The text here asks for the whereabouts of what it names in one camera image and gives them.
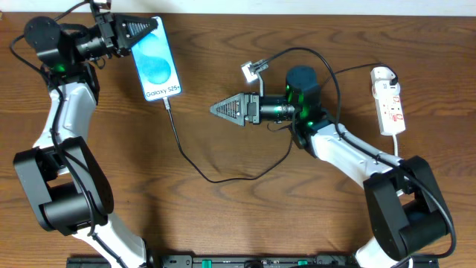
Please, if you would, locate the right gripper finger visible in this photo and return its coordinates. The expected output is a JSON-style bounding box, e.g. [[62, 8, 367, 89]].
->
[[210, 93, 245, 112], [210, 107, 245, 127]]

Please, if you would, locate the blue Galaxy smartphone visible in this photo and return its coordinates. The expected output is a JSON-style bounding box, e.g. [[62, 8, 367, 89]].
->
[[132, 16, 181, 101]]

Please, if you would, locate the black charger cable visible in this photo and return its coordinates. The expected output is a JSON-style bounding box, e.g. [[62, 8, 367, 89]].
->
[[162, 62, 399, 185]]

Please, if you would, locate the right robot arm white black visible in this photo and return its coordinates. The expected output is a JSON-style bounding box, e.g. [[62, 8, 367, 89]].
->
[[210, 66, 455, 267]]

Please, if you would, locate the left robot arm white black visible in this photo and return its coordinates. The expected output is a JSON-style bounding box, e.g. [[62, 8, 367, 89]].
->
[[13, 8, 161, 267]]

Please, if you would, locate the white charger plug adapter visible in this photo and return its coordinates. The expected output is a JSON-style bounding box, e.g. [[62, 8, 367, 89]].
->
[[370, 66, 398, 85]]

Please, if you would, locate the white power strip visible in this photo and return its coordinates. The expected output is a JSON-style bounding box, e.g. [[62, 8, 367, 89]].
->
[[372, 81, 406, 136]]

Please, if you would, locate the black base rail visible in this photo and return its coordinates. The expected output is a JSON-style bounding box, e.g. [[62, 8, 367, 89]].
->
[[65, 253, 440, 268]]

